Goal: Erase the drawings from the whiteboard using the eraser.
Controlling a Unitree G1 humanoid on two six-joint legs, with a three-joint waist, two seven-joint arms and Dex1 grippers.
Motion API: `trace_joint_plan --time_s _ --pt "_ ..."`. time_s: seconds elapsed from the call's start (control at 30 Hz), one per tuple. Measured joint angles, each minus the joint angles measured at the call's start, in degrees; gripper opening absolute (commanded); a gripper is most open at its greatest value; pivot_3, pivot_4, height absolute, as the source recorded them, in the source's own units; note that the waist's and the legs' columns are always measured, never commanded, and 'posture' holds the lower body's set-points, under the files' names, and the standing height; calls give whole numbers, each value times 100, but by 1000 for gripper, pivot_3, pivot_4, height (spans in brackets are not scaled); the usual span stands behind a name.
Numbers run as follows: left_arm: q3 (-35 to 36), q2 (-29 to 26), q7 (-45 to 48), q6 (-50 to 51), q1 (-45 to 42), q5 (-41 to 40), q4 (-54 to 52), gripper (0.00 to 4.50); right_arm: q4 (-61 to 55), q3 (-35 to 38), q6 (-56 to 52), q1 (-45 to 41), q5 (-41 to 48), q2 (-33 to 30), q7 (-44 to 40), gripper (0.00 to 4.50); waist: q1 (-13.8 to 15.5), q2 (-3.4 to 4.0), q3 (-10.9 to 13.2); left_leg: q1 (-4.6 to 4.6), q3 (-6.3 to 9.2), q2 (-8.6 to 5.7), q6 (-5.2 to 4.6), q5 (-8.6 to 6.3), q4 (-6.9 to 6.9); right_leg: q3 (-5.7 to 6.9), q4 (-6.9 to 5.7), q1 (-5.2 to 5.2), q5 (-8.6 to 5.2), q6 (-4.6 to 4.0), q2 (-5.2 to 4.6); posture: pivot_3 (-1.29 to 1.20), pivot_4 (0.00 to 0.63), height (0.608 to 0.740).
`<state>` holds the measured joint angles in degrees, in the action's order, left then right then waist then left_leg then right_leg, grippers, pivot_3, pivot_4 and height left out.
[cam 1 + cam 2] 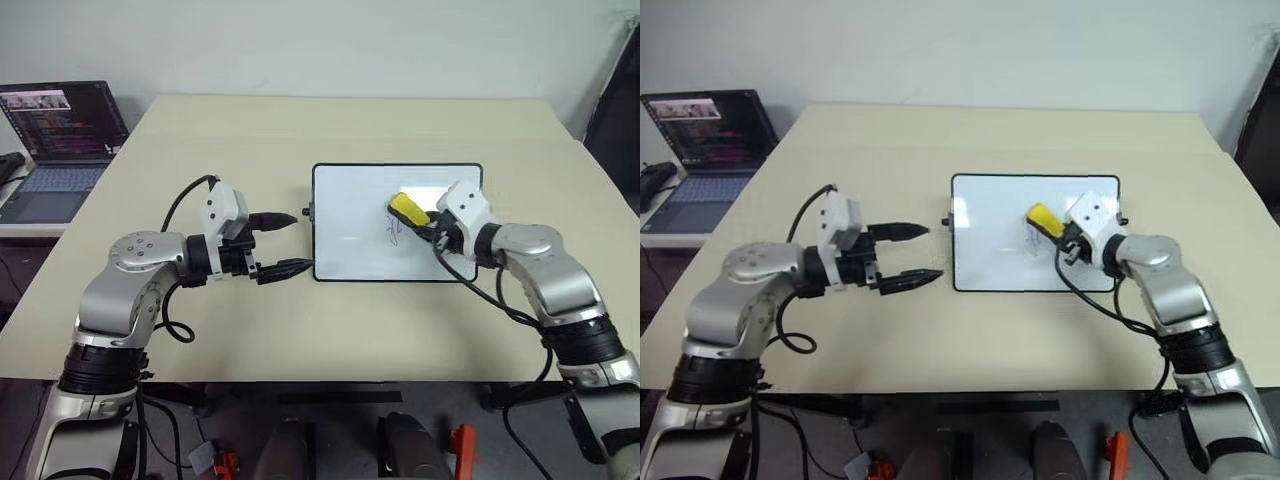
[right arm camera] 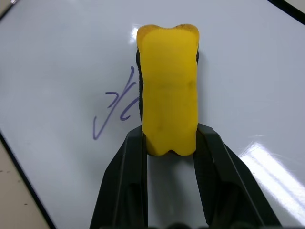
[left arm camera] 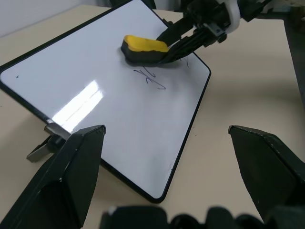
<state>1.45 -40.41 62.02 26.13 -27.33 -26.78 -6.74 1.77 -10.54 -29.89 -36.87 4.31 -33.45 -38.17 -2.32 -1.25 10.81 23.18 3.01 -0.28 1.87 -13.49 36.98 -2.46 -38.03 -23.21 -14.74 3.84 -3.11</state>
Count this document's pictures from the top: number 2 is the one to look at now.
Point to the purple marker drawing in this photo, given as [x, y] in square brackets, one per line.
[112, 107]

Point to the black-framed whiteboard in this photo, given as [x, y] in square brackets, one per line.
[59, 59]

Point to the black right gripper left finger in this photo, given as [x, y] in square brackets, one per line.
[121, 181]

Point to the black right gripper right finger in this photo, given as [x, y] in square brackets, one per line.
[221, 181]

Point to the yellow whiteboard eraser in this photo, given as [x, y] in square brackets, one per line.
[169, 90]

